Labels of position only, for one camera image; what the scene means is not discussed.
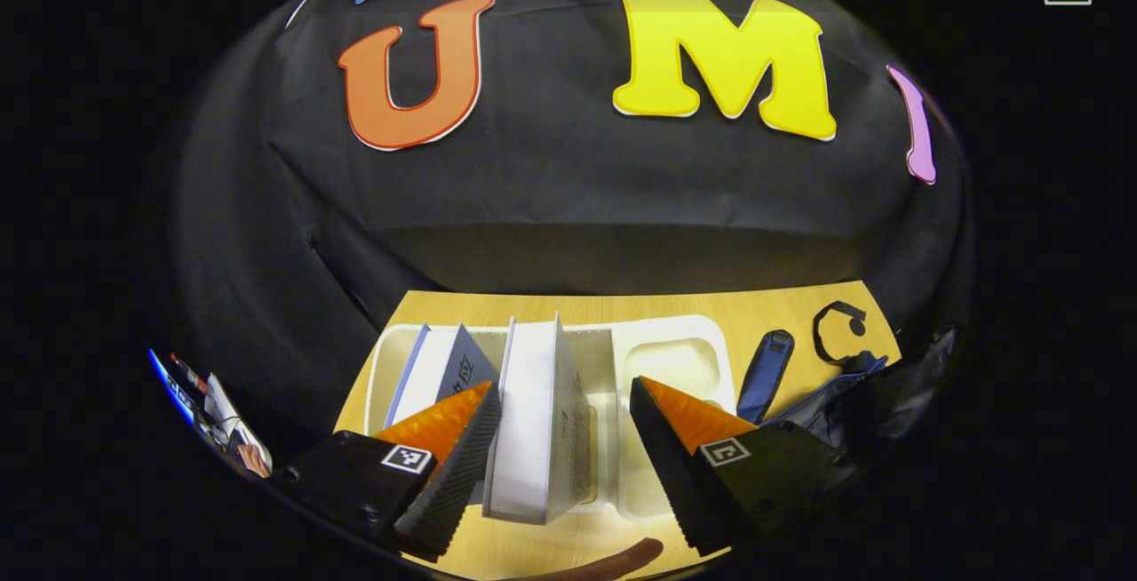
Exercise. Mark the blue schoolbag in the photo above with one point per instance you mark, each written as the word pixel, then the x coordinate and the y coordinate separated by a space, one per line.
pixel 817 408

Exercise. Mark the cream plastic bookshelf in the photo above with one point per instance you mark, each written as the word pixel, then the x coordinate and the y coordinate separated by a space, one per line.
pixel 675 368

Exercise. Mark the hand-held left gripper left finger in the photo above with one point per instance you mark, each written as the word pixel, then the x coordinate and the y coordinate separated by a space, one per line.
pixel 453 492

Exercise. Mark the computer monitor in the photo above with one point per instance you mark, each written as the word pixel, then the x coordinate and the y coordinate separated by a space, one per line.
pixel 173 386

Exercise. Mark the white side desk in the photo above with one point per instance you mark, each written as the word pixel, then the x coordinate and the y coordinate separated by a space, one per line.
pixel 226 417

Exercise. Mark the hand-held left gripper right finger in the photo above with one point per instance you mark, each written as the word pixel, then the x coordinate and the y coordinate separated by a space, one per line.
pixel 675 483

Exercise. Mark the grey cover book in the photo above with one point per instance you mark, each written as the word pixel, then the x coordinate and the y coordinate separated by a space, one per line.
pixel 444 368

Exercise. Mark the white patterned cover book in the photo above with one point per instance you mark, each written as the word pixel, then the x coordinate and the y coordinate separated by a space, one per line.
pixel 537 421

